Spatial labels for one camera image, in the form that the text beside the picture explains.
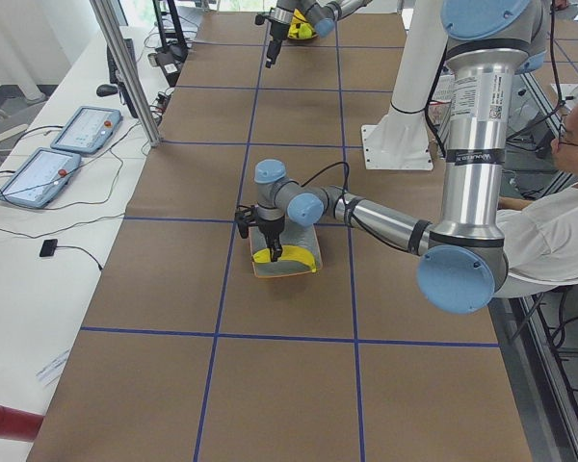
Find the woven fruit basket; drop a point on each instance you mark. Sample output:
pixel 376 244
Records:
pixel 300 29

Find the small black box device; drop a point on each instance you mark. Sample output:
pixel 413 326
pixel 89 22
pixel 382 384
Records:
pixel 48 248

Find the brown paper table mat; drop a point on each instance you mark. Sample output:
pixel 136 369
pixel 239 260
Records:
pixel 185 355

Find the person in white shirt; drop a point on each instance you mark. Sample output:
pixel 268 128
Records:
pixel 541 236

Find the red cylinder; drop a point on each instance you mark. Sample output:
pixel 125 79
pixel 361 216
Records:
pixel 18 425

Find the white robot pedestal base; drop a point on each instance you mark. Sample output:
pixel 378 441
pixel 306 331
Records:
pixel 400 140

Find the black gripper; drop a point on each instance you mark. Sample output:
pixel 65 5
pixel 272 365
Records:
pixel 275 32
pixel 272 226

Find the blue teach pendant far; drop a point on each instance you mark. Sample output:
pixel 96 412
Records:
pixel 88 130

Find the blue teach pendant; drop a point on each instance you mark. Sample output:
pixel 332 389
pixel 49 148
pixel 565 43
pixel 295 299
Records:
pixel 40 179
pixel 88 130

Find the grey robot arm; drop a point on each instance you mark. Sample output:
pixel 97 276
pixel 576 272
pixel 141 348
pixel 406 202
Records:
pixel 445 134
pixel 323 18

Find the aluminium frame post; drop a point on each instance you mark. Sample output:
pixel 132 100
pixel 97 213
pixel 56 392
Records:
pixel 127 72

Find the grey square plate orange rim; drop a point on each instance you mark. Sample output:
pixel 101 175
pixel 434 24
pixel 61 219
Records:
pixel 293 234

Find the black computer mouse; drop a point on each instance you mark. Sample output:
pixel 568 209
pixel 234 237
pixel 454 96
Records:
pixel 106 90

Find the blue teach pendant near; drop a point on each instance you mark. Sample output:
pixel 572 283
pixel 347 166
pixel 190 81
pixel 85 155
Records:
pixel 40 179

